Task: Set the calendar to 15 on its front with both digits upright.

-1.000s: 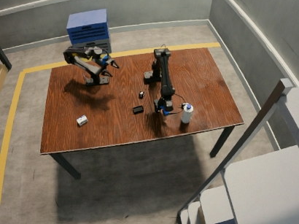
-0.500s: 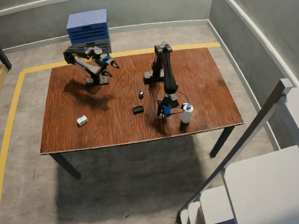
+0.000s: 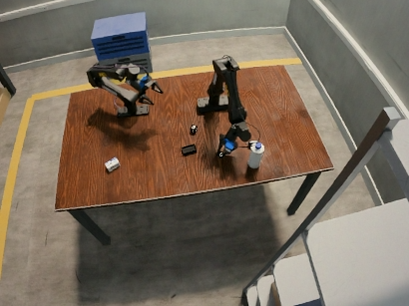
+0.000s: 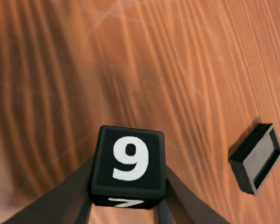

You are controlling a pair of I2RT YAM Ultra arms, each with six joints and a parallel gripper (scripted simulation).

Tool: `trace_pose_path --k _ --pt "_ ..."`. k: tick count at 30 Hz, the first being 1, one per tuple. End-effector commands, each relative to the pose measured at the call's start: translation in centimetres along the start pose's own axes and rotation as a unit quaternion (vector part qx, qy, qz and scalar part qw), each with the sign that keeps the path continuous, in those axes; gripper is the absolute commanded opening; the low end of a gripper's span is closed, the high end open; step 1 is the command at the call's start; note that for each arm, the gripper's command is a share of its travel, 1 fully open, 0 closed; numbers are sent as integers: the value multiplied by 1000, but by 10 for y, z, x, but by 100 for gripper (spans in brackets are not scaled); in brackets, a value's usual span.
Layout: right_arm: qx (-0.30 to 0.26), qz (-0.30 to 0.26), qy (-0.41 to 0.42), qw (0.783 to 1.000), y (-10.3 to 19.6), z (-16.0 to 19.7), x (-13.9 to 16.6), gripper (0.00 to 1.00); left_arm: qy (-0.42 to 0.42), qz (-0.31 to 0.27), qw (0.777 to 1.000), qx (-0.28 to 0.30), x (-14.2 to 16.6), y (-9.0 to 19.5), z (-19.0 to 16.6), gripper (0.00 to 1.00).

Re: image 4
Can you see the black number cube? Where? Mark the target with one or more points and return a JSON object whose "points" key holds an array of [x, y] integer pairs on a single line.
{"points": [[129, 168]]}

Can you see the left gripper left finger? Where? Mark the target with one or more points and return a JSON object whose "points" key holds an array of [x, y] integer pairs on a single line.
{"points": [[63, 204]]}

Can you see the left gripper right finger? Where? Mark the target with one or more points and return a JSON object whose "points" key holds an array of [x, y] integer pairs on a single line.
{"points": [[185, 206]]}

